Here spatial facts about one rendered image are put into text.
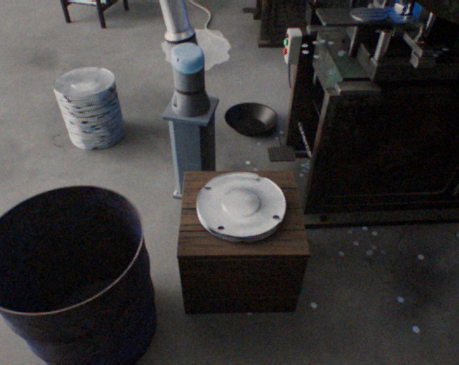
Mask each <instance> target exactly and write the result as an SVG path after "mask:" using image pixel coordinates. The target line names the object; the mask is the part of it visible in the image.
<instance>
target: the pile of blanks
mask: <svg viewBox="0 0 459 365"><path fill-rule="evenodd" d="M55 94H56V95H57V101H58V103H59V106H60V110H61V112H62V115H63V119H64V121H65V122H66V125H67V129H68V131H69V135H70V140H71V141H72V142H73V143H74V144H75V145H76V146H77V147H80V148H83V149H103V148H107V147H111V146H113V145H115V144H116V143H118V142H119V141H121V140H122V139H123V137H124V133H125V127H124V119H123V112H122V108H121V105H120V101H119V98H118V94H117V89H116V81H115V84H114V85H113V86H112V88H111V89H110V90H108V92H104V93H102V95H100V96H96V97H92V98H81V99H74V98H66V97H62V96H59V95H58V94H57V93H56V92H55Z"/></svg>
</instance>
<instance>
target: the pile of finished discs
mask: <svg viewBox="0 0 459 365"><path fill-rule="evenodd" d="M285 207H286V204H285V200H284V194H283V193H282V191H281V190H280V189H279V188H278V187H277V186H276V185H275V184H274V183H273V182H272V181H270V180H269V179H267V178H265V177H264V178H263V177H260V176H258V175H255V174H251V173H246V172H233V173H229V174H225V175H220V176H217V177H215V178H213V179H212V180H211V181H208V182H207V183H206V185H205V188H201V190H200V192H199V195H198V198H197V209H198V215H199V220H200V221H201V223H202V225H203V226H204V227H205V228H206V229H207V230H208V231H209V232H210V233H211V234H213V235H214V236H217V237H218V238H220V239H223V240H225V241H231V242H242V241H244V242H254V241H260V240H262V239H264V238H266V237H268V236H270V235H271V234H273V233H274V232H276V231H277V229H278V228H279V227H280V226H281V224H282V222H283V220H284V214H285V210H286V208H285Z"/></svg>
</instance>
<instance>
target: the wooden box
mask: <svg viewBox="0 0 459 365"><path fill-rule="evenodd" d="M233 172H246V173H251V174H255V175H258V176H260V177H263V178H264V177H265V178H267V179H269V180H270V181H272V182H273V183H274V184H275V185H276V186H277V187H278V188H279V189H280V190H281V191H282V193H283V194H284V200H285V204H286V207H285V208H286V210H285V214H284V220H283V222H282V224H281V226H280V227H279V228H278V229H277V231H276V232H274V233H273V234H271V235H270V236H268V237H266V238H264V239H262V240H260V241H254V242H244V241H242V242H231V241H225V240H223V239H220V238H218V237H217V236H214V235H213V234H211V233H210V232H209V231H208V230H207V229H206V228H205V227H204V226H203V225H202V223H201V221H200V220H199V215H198V209H197V198H198V195H199V192H200V190H201V188H205V185H206V183H207V182H208V181H211V180H212V179H213V178H215V177H217V176H220V175H225V174H229V173H233ZM176 256H177V259H178V269H179V275H180V280H181V286H182V292H183V302H184V314H221V313H266V312H295V310H296V305H297V303H298V299H299V293H300V289H301V287H302V284H303V278H304V276H305V269H306V267H307V263H308V260H309V257H310V251H309V244H308V241H307V236H306V233H305V228H304V220H303V215H302V211H301V207H300V203H299V199H298V195H297V188H296V181H295V177H294V174H293V170H276V171H185V172H184V180H183V195H182V204H181V213H180V221H179V237H178V246H177V254H176Z"/></svg>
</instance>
